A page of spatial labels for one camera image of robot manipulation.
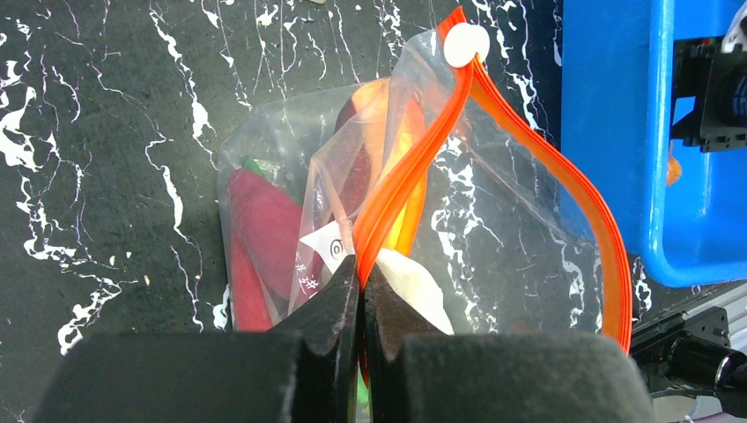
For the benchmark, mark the orange bumpy toy food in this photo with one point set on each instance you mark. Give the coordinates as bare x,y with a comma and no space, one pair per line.
674,170

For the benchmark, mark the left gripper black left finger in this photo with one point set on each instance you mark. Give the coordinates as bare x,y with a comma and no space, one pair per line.
301,370

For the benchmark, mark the aluminium front rail frame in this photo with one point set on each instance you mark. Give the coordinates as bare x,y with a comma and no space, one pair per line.
693,358

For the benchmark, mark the orange toy squash slice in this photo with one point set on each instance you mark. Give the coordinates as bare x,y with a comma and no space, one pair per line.
369,104

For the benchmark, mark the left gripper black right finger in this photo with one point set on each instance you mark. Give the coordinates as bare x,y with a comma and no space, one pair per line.
419,374

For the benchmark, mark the green toy pepper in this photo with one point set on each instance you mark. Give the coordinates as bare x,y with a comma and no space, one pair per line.
249,163

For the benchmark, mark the red toy chili pepper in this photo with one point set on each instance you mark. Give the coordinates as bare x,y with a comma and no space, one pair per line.
250,311

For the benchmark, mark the magenta purple toy vegetable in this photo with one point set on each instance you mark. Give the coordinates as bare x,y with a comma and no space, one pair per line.
268,222

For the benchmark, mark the clear zip bag orange zipper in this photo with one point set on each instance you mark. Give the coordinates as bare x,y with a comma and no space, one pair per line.
513,237

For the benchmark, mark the blue plastic bin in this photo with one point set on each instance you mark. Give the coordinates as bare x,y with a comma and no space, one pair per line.
617,65

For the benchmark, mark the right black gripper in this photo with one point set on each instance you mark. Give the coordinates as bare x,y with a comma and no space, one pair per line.
716,80

